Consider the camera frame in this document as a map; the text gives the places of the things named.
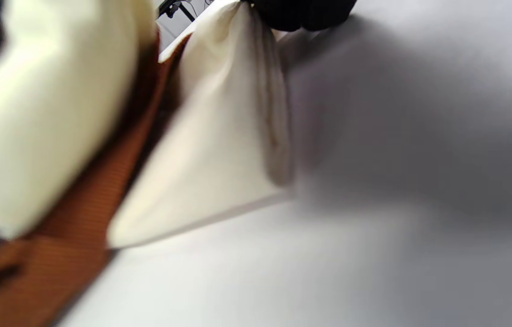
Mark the person's right hand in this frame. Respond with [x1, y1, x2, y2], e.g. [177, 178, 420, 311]
[248, 0, 359, 32]

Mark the plain cream canvas bag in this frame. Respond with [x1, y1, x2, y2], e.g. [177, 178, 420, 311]
[0, 0, 297, 327]

